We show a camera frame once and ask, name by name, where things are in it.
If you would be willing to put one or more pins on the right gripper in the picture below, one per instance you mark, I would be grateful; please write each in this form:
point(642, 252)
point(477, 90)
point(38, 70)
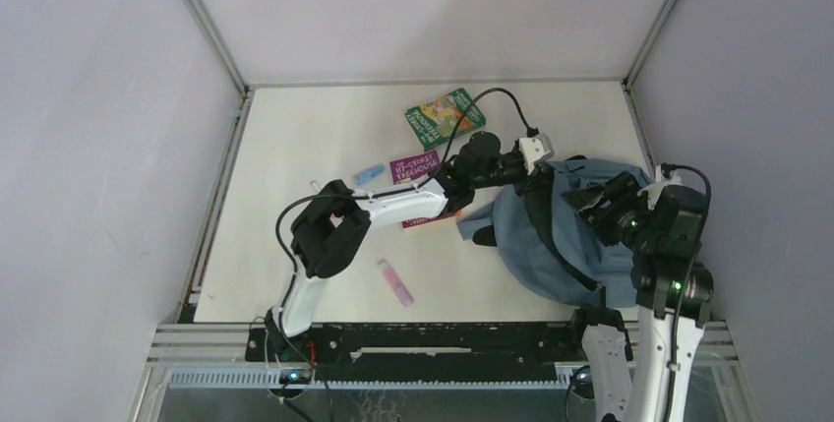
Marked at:
point(621, 188)

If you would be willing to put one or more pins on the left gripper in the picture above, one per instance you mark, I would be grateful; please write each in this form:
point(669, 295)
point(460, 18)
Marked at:
point(525, 180)

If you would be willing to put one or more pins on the blue student backpack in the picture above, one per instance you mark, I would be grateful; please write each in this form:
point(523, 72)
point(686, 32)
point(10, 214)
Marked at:
point(547, 248)

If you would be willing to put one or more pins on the purple treehouse book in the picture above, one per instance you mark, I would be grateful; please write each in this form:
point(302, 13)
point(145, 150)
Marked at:
point(412, 168)

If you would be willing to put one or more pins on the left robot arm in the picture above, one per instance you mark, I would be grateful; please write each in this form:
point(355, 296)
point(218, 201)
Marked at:
point(332, 224)

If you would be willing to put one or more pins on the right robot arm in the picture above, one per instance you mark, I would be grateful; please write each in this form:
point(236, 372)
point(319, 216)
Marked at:
point(662, 225)

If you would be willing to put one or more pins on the green treehouse book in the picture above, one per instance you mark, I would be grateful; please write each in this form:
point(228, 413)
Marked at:
point(451, 115)

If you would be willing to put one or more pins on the blue highlighter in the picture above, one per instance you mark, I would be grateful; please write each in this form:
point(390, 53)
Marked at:
point(368, 174)

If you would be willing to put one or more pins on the pink highlighter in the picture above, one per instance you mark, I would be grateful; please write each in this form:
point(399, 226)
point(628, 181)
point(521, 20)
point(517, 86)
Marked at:
point(395, 283)

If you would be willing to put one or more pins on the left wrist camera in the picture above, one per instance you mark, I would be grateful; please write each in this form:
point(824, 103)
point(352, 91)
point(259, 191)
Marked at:
point(535, 150)

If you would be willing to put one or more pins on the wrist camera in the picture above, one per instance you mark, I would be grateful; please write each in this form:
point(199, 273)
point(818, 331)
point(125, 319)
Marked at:
point(665, 176)
point(535, 150)

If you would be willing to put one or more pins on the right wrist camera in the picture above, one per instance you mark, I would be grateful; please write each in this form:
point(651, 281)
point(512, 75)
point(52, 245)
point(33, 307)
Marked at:
point(665, 176)

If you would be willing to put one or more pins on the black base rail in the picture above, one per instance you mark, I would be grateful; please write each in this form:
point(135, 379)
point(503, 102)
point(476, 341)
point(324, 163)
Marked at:
point(420, 354)

